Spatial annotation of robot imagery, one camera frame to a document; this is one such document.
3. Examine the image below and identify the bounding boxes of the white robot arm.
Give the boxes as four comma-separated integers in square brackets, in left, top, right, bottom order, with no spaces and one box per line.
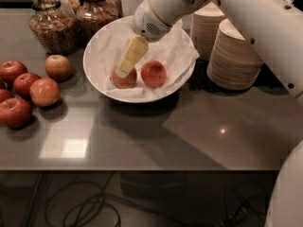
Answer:
[133,0,303,227]

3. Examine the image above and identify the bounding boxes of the white paper liner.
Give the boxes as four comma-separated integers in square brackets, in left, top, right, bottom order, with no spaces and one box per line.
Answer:
[97,17,201,100]

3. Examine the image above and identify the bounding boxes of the white ceramic bowl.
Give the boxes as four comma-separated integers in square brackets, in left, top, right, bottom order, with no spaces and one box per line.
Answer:
[82,14,196,104]

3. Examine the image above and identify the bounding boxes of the glass granola jar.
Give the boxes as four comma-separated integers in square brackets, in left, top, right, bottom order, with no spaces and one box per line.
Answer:
[76,0,118,41]
[29,0,78,55]

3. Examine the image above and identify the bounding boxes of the red apple far left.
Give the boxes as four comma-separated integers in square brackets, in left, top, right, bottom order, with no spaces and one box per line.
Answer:
[0,61,27,85]

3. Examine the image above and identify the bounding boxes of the black mat under bowls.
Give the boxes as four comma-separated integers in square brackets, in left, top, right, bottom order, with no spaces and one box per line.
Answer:
[187,60,220,92]

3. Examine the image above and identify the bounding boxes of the black floor cable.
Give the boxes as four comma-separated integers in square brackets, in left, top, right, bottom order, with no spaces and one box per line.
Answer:
[44,171,178,227]

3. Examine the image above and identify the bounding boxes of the yellowish apple on table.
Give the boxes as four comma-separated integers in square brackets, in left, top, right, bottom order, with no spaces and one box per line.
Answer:
[45,55,72,81]

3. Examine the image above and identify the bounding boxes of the dark red apple bottom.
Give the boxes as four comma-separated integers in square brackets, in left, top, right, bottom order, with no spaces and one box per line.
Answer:
[0,97,32,129]

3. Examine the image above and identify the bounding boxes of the red apple middle left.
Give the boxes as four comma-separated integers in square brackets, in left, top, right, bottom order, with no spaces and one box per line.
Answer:
[13,73,41,99]

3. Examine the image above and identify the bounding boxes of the stack paper bowls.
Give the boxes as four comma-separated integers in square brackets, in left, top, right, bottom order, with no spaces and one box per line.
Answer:
[206,19,263,91]
[190,2,225,61]

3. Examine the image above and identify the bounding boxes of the front stack paper bowls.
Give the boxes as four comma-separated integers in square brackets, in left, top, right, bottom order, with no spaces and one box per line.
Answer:
[206,19,263,91]

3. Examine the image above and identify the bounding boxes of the red apple at edge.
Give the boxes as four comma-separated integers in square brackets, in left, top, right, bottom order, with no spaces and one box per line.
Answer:
[0,89,13,103]

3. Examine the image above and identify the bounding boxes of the rear stack paper bowls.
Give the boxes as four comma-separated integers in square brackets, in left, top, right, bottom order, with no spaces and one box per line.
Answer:
[190,2,225,61]

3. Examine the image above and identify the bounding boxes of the pale red apple front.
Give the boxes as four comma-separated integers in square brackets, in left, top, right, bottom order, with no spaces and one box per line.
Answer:
[29,78,61,107]

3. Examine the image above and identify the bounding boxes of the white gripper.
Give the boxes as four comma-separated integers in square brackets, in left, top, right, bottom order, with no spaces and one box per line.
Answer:
[115,0,171,79]

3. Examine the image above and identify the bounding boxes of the left glass granola jar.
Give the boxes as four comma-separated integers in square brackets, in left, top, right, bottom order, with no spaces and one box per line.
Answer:
[29,0,78,55]

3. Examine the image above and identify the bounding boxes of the right glass granola jar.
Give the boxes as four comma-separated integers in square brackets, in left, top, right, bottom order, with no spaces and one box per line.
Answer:
[76,0,118,41]

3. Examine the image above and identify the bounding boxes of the back glass jar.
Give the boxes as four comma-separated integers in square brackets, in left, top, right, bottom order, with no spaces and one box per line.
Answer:
[59,0,80,16]

